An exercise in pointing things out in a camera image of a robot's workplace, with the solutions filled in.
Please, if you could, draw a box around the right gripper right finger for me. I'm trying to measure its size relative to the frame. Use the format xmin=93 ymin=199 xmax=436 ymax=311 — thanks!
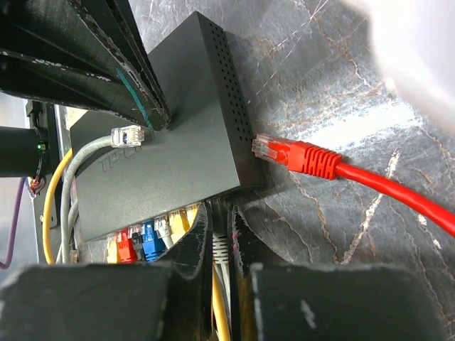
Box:
xmin=227 ymin=205 xmax=445 ymax=340

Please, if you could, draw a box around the red ethernet cable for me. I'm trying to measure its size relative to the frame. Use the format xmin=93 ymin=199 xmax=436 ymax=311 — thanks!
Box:
xmin=251 ymin=133 xmax=455 ymax=239

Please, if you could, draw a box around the grey ethernet cable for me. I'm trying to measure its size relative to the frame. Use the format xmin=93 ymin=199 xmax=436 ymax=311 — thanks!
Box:
xmin=56 ymin=124 xmax=228 ymax=341

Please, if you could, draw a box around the black cable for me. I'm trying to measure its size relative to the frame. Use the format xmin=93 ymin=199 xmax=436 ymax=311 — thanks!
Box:
xmin=130 ymin=230 xmax=145 ymax=262

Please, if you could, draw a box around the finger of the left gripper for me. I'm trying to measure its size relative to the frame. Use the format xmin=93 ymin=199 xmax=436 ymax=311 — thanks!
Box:
xmin=1 ymin=1 xmax=168 ymax=130
xmin=106 ymin=0 xmax=171 ymax=124

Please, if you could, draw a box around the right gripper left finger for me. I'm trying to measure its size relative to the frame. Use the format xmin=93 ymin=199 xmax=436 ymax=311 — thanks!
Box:
xmin=1 ymin=203 xmax=213 ymax=340

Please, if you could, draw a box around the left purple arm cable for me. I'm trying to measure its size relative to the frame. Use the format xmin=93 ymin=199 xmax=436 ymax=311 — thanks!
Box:
xmin=0 ymin=175 xmax=29 ymax=270

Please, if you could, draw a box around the white plastic basket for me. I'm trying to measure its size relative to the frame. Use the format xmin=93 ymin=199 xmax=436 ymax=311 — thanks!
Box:
xmin=345 ymin=1 xmax=454 ymax=133

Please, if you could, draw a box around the blue ethernet cable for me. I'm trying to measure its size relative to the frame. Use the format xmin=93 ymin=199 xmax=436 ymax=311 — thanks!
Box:
xmin=140 ymin=220 xmax=168 ymax=264

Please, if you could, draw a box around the black network switch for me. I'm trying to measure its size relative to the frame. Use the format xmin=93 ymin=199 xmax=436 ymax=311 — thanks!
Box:
xmin=75 ymin=12 xmax=265 ymax=242

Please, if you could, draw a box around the yellow ethernet cable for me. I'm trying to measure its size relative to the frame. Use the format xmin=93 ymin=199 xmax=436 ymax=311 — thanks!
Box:
xmin=41 ymin=148 xmax=74 ymax=266
xmin=168 ymin=205 xmax=232 ymax=341

